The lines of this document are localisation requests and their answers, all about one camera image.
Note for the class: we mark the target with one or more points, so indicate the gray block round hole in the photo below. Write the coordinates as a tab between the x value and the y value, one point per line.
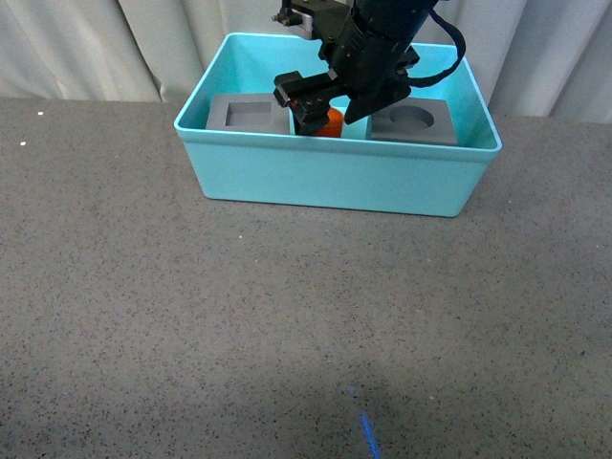
414	120

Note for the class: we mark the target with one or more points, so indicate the orange cylinder part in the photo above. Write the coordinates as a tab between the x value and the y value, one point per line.
333	127

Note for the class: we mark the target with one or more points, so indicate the gray block square hole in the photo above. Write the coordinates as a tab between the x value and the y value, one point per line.
254	113

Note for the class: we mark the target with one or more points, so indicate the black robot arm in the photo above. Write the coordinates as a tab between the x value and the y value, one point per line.
367	48

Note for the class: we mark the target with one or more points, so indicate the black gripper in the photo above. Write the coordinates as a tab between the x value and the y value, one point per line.
364	44

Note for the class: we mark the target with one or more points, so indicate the white curtain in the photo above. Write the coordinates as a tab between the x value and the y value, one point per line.
531	58

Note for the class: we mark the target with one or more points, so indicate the light blue plastic box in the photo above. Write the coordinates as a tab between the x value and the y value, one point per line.
347	172

